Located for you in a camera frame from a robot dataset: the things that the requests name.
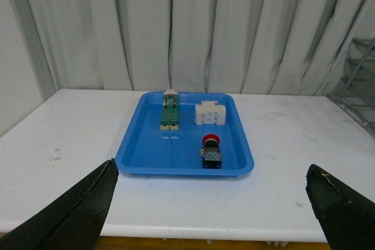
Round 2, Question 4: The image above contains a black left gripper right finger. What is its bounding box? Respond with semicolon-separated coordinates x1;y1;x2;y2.
306;164;374;249

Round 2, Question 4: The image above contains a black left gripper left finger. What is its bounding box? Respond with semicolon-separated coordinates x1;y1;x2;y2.
1;159;119;249

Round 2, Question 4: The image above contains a red emergency stop button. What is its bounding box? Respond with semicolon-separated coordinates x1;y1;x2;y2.
200;133;222;169

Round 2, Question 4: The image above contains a green terminal block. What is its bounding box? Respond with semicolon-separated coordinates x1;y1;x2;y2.
160;89;179;130

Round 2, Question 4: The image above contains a blue plastic tray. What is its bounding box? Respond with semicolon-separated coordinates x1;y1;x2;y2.
115;92;254;177

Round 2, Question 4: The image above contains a white circuit breaker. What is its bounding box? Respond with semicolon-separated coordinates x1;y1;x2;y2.
195;101;226;126

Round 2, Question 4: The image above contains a white curtain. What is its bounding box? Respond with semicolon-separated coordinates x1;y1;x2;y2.
10;0;374;100

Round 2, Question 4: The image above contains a silver wire mesh rack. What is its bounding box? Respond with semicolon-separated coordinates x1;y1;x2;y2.
328;37;374;136

